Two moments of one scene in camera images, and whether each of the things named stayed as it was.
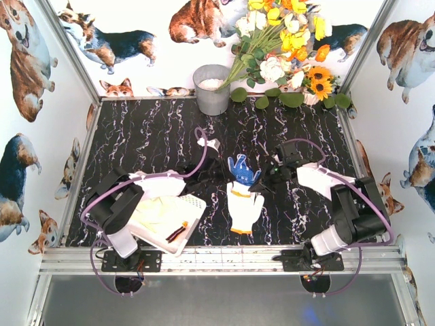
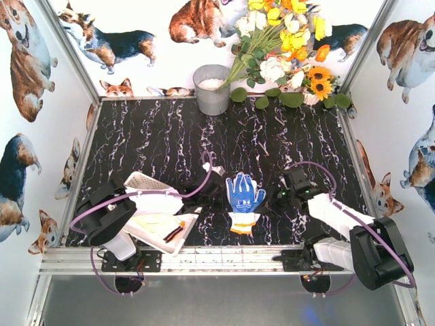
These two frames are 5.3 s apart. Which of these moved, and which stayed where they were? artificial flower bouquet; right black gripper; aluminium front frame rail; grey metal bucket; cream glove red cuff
Moved: right black gripper
Stayed: grey metal bucket; artificial flower bouquet; cream glove red cuff; aluminium front frame rail
